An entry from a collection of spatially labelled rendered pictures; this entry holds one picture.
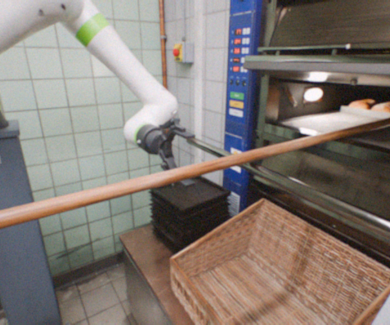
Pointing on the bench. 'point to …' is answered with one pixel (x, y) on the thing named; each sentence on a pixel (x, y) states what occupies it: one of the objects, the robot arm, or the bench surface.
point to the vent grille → (233, 204)
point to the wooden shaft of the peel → (156, 180)
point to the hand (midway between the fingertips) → (188, 160)
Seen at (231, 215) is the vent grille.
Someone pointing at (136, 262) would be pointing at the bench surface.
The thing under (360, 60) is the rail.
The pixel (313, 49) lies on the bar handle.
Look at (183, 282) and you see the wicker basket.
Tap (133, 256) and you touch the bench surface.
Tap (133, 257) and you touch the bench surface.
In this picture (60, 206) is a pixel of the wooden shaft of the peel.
